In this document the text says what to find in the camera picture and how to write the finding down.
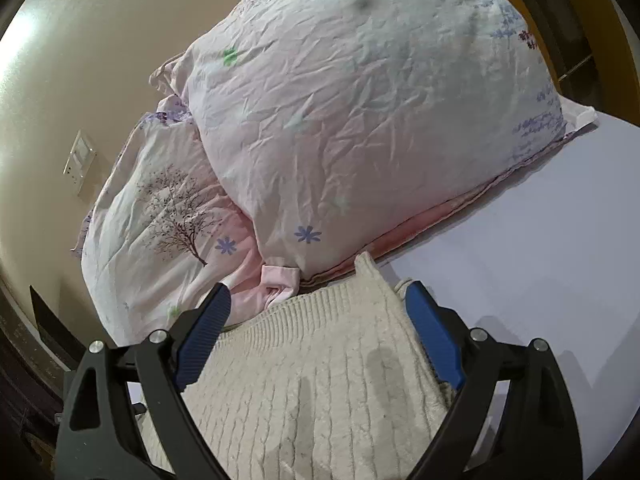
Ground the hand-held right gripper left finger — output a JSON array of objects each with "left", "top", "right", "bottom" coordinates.
[{"left": 54, "top": 282, "right": 232, "bottom": 480}]

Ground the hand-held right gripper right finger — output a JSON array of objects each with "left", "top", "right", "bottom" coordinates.
[{"left": 404, "top": 280, "right": 587, "bottom": 480}]

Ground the cream knitted sweater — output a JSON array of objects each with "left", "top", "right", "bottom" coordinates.
[{"left": 131, "top": 251, "right": 463, "bottom": 480}]

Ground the pink tree print pillow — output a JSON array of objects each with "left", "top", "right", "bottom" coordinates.
[{"left": 70, "top": 94, "right": 301, "bottom": 347}]

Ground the white bed sheet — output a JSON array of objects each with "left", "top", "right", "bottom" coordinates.
[{"left": 125, "top": 110, "right": 640, "bottom": 480}]

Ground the dark bedside furniture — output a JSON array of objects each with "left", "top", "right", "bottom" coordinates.
[{"left": 0, "top": 280, "right": 87, "bottom": 461}]

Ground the pink floral pillow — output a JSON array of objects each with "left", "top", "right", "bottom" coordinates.
[{"left": 150, "top": 0, "right": 600, "bottom": 288}]

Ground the wooden headboard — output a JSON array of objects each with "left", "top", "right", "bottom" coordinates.
[{"left": 265, "top": 0, "right": 626, "bottom": 116}]

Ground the white wall switch panel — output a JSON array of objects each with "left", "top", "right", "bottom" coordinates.
[{"left": 62, "top": 130, "right": 97, "bottom": 196}]

